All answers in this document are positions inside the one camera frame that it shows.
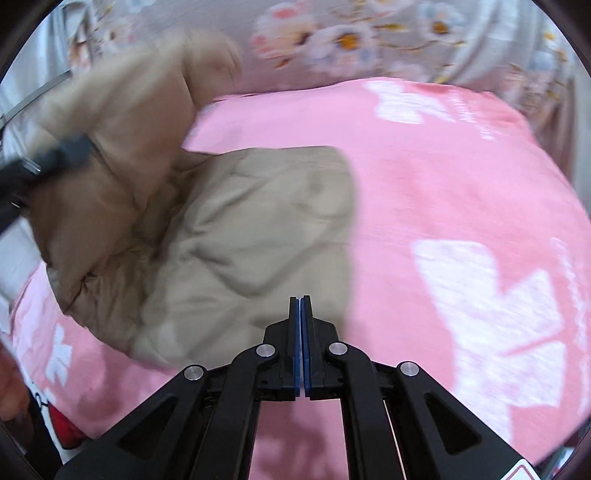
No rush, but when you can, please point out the grey floral bed sheet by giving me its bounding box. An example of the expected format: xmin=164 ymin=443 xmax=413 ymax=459
xmin=62 ymin=1 xmax=577 ymax=170

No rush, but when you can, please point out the khaki quilted jacket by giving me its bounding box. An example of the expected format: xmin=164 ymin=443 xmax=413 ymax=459
xmin=27 ymin=32 xmax=355 ymax=368

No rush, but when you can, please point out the pink white fleece blanket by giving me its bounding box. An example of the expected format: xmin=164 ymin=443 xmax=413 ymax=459
xmin=9 ymin=78 xmax=590 ymax=479

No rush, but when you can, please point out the person's left hand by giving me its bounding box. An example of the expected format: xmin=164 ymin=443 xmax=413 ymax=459
xmin=0 ymin=344 xmax=30 ymax=421

